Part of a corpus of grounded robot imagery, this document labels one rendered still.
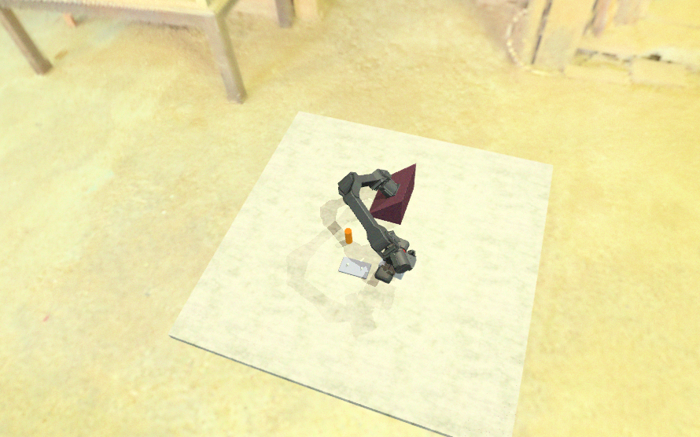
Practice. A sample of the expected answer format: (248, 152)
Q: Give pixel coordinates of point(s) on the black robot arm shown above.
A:
(378, 236)

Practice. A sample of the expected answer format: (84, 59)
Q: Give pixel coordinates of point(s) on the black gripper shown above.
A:
(386, 272)

